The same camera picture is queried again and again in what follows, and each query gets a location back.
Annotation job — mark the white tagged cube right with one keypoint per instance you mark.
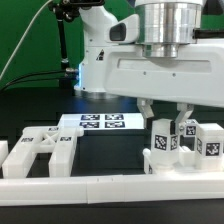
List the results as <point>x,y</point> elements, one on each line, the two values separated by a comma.
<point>190,128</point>

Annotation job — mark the white base tag plate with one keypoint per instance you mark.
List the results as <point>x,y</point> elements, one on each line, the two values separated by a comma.
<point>108,121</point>

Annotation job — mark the white chair back part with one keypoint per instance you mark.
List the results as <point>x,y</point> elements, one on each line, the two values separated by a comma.
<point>60,142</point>

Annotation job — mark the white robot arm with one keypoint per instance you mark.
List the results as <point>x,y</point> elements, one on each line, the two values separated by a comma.
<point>97,20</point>

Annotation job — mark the white chair seat part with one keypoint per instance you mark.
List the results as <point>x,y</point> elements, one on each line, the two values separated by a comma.
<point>185,164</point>

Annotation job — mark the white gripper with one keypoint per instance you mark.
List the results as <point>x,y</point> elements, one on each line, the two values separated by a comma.
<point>155,57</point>

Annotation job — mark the black camera stand pole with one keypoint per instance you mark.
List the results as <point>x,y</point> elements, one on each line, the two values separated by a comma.
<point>67,11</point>

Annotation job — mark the white U-shaped fence frame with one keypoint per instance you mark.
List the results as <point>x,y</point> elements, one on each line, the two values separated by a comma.
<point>105,189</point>

